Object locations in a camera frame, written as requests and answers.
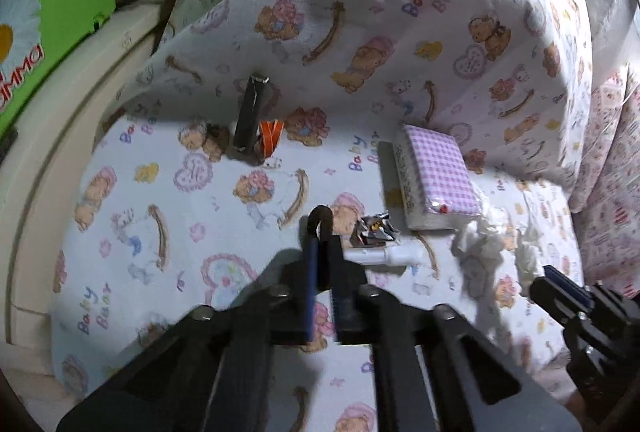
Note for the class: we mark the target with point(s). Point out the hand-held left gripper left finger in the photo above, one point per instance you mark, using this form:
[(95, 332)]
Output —
[(310, 277)]

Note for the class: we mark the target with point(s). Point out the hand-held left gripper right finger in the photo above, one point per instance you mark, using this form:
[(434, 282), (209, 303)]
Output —
[(338, 282)]

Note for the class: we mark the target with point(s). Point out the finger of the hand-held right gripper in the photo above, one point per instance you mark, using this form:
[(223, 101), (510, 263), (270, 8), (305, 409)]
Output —
[(550, 299), (567, 284)]

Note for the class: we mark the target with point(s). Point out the black lighter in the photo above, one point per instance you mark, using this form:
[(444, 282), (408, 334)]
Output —
[(248, 115)]

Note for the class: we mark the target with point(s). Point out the white plastic tube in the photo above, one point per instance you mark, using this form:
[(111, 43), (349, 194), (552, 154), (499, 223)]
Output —
[(385, 255)]

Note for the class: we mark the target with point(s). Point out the crumpled foil wrapper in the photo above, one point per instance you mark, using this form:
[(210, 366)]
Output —
[(375, 230)]

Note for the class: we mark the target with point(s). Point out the crumpled white tissue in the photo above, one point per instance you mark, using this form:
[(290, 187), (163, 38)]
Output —
[(482, 239)]

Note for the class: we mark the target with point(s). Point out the pink printed cloth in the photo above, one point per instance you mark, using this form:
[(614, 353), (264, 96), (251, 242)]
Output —
[(612, 172)]

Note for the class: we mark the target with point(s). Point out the purple checkered tissue pack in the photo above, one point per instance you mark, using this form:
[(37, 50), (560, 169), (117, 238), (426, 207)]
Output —
[(440, 179)]

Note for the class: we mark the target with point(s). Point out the bear printed blanket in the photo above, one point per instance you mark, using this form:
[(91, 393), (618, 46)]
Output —
[(350, 37)]

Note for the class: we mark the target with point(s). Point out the green daisy storage box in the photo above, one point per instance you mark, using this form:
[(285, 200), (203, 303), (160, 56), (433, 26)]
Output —
[(55, 12)]

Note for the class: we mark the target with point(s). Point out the cream bed frame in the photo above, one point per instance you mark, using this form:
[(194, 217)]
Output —
[(60, 122)]

